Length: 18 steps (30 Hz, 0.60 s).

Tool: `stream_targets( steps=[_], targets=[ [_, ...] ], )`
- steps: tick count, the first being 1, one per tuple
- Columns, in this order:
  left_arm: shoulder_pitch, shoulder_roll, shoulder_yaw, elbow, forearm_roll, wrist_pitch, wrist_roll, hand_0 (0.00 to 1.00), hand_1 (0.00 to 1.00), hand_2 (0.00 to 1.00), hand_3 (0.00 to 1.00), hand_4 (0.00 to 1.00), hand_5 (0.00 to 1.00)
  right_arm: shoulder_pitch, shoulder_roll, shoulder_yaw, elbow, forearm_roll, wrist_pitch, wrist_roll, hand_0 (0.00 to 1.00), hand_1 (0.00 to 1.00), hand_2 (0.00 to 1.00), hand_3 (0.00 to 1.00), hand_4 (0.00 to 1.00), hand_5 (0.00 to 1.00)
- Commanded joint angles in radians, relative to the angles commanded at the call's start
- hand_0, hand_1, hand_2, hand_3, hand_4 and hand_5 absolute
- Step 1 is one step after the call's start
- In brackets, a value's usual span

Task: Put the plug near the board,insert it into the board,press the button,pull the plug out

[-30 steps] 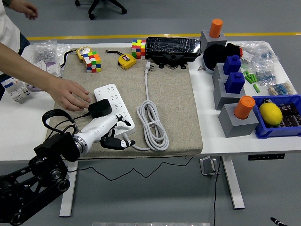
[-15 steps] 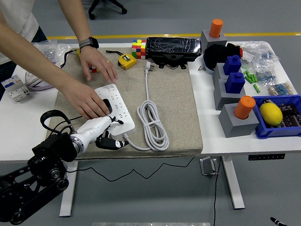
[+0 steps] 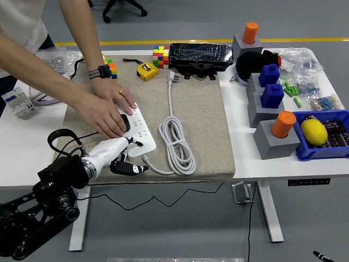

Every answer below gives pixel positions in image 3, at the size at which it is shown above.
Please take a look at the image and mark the person's left hand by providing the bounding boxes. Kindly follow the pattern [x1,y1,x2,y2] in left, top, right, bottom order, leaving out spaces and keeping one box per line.
[91,77,137,116]

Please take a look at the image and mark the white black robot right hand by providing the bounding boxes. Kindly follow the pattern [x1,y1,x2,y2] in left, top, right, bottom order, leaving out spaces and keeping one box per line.
[312,251,335,262]

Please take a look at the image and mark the person's right hand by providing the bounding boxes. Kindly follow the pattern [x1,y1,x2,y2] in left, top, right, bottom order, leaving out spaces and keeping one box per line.
[72,91,128,140]

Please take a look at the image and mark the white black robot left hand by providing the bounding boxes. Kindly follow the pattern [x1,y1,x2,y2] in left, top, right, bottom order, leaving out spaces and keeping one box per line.
[88,136,149,177]

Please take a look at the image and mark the black plug adapter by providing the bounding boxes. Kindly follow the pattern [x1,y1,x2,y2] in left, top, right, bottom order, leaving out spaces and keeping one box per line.
[119,114,132,134]

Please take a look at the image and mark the white power strip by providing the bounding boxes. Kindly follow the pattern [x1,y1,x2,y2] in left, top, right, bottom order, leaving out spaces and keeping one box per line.
[114,103,158,162]

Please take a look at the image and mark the thin black plug cord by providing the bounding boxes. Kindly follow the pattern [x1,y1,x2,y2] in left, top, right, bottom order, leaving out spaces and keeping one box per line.
[75,132,226,211]

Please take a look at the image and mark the black wrist watch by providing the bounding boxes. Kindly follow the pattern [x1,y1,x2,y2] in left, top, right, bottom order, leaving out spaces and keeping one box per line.
[87,64,113,80]

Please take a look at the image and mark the white-edged colourful puzzle cube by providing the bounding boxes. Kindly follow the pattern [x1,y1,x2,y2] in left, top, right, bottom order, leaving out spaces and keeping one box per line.
[106,58,118,82]

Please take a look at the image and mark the square yellow tape measure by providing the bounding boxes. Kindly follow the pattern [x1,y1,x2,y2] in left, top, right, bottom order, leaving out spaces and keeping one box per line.
[122,57,159,82]

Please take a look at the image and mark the empty clear plastic bag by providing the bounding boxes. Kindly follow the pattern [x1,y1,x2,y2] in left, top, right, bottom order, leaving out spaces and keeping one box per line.
[65,50,84,66]

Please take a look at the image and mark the neon stickerless puzzle cube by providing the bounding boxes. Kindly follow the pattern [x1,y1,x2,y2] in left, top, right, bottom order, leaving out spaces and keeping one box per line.
[152,45,170,69]

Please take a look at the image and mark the clear bag of metal nuts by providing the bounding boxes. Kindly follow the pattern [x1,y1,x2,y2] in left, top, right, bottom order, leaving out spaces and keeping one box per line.
[35,46,68,73]

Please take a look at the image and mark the white table leg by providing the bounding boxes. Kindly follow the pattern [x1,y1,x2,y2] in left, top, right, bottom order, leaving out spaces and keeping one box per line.
[256,181,285,243]
[68,187,91,252]

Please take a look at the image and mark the black table control panel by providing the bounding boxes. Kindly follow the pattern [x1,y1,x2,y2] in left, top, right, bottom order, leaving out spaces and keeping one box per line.
[287,177,331,187]

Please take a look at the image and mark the black office chair base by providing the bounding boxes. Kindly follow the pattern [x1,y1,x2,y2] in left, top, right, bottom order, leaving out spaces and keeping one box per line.
[86,0,148,24]

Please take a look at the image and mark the white blue circuit breaker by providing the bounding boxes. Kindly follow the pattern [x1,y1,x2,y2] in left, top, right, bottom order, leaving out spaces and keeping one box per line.
[1,86,37,120]

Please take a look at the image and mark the grey-brown fabric mat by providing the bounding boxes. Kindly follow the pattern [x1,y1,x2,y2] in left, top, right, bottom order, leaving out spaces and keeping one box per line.
[50,54,237,186]

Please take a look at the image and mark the black film-wrapped long box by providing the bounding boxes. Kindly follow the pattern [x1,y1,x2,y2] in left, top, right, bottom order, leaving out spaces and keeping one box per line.
[168,43,234,73]

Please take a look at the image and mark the blue plastic bin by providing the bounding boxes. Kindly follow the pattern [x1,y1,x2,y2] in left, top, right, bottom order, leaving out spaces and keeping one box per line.
[291,109,349,162]

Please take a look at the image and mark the silver metal hook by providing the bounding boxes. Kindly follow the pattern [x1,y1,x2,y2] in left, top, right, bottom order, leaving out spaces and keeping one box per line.
[231,181,256,205]

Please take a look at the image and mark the person's body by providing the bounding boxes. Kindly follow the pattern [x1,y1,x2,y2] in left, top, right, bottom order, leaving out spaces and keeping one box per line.
[0,0,55,115]

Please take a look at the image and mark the grey square block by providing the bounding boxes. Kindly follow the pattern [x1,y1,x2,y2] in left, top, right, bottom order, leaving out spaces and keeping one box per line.
[246,72,267,96]
[247,91,286,128]
[232,34,264,55]
[253,119,300,160]

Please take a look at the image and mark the yellow lemon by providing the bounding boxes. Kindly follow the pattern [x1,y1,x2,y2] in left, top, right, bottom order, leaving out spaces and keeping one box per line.
[299,119,328,145]

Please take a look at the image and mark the dark electronic components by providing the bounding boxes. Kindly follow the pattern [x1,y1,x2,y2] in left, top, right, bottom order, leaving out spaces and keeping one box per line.
[323,119,349,148]

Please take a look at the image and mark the orange cylinder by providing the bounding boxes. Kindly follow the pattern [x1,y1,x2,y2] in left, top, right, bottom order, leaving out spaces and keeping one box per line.
[242,21,260,45]
[271,110,297,139]

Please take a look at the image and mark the clear bag tan resistors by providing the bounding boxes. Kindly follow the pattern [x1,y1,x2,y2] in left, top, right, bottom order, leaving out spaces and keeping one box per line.
[310,94,345,112]

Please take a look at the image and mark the blue stepped block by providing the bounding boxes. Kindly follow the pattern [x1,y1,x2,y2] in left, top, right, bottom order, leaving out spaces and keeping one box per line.
[258,64,281,88]
[260,83,285,110]

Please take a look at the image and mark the small clear bag blue resistors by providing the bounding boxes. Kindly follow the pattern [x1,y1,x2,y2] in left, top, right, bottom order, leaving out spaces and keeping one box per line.
[296,79,321,99]

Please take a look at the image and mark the large clear bag blue parts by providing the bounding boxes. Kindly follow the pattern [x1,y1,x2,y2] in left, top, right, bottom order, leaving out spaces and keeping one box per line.
[278,47,325,80]

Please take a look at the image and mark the white power strip cord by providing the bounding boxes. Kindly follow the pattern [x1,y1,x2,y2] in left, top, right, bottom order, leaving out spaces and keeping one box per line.
[141,70,197,176]

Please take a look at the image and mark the black hanging cable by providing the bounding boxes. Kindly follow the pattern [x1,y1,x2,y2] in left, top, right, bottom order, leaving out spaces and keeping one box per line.
[246,182,257,262]

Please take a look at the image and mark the black plastic bracket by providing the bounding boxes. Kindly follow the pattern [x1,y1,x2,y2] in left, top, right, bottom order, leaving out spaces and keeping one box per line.
[174,61,219,81]

